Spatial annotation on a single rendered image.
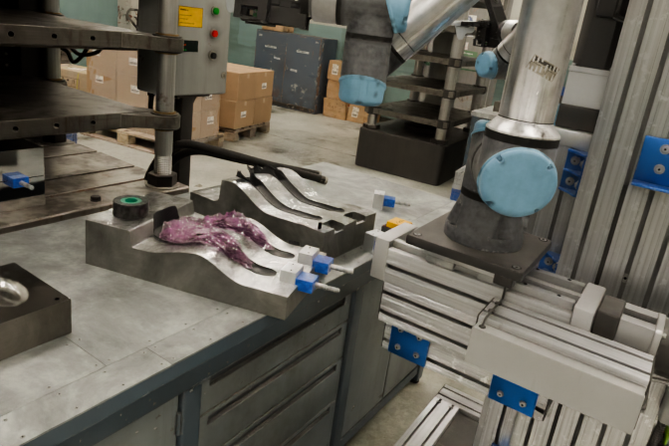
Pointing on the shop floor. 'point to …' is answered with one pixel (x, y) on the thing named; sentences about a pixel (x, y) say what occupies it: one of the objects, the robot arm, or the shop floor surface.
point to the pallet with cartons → (246, 102)
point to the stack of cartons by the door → (333, 107)
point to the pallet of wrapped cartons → (104, 70)
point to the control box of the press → (217, 15)
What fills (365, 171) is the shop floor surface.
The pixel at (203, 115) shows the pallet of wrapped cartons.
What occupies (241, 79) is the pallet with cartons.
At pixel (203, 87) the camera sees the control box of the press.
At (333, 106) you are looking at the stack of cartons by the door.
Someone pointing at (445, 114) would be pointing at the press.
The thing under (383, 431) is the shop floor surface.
